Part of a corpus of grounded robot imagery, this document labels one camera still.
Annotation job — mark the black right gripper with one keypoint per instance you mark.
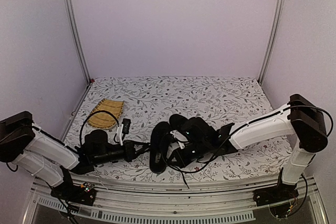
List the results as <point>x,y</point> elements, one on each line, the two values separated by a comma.
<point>181,160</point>

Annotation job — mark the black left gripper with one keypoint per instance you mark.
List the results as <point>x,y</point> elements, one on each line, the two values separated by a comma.
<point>129,151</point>

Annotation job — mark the black shoelace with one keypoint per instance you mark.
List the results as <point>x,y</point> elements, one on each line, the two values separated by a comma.
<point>183,176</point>

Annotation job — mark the black shoe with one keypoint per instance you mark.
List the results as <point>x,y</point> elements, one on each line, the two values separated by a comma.
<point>160,134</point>

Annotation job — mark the red-soled shoe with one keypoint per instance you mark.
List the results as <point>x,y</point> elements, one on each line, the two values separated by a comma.
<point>180,123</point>

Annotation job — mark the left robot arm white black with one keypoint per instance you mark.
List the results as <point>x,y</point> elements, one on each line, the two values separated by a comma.
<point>27,146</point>

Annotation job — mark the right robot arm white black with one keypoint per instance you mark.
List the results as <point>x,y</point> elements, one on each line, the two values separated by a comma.
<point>298,117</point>

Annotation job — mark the floral tablecloth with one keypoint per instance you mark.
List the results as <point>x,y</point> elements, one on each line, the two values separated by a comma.
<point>217,100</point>

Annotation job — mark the woven bamboo tray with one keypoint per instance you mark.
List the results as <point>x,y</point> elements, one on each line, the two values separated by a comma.
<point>103,120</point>

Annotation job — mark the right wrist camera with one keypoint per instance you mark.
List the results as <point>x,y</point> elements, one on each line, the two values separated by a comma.
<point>180,138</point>

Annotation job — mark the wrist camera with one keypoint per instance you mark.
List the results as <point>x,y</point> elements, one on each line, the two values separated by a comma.
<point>122,131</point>
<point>180,138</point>

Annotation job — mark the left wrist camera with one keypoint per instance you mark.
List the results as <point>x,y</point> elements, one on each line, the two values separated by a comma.
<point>122,131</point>

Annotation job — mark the front aluminium rail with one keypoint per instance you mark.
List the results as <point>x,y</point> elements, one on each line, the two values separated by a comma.
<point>228,201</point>

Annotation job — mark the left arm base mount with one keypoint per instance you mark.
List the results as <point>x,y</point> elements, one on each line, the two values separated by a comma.
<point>75,194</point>

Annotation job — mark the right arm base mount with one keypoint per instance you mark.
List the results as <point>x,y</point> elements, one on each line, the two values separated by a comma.
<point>274,194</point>

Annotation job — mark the left aluminium frame post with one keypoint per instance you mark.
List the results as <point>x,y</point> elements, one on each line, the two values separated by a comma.
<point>76,39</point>

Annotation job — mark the aluminium frame post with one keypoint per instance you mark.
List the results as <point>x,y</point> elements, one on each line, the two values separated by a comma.
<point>76,39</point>
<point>271,41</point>

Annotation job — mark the right aluminium frame post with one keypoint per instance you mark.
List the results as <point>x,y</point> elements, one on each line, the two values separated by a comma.
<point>271,41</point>

